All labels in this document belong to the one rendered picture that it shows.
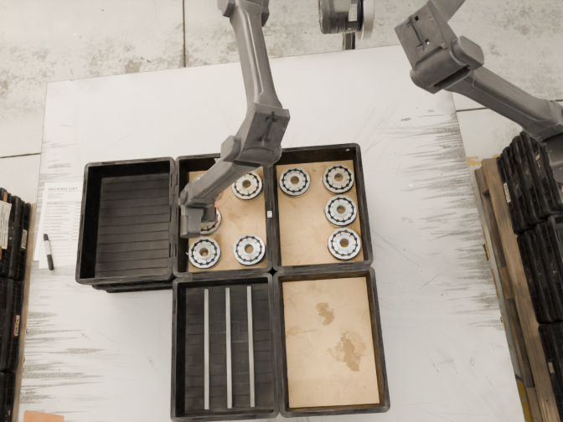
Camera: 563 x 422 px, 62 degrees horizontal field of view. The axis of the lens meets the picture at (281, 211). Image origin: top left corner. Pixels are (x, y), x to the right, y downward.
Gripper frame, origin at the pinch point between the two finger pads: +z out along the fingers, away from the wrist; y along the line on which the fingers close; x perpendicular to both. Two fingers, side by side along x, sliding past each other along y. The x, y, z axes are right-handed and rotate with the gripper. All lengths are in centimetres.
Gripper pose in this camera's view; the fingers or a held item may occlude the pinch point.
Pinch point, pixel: (204, 217)
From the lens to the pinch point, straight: 153.7
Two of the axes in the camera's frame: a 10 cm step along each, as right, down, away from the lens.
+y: 10.0, -0.7, -0.6
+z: 0.8, 2.5, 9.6
